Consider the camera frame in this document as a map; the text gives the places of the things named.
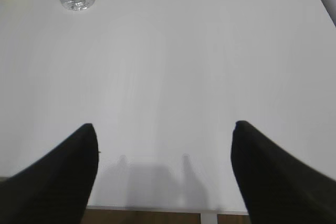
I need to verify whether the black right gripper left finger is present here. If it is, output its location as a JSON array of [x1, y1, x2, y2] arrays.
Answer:
[[1, 123, 99, 223]]

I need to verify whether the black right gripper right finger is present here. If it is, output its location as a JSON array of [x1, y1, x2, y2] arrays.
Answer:
[[230, 121, 335, 223]]

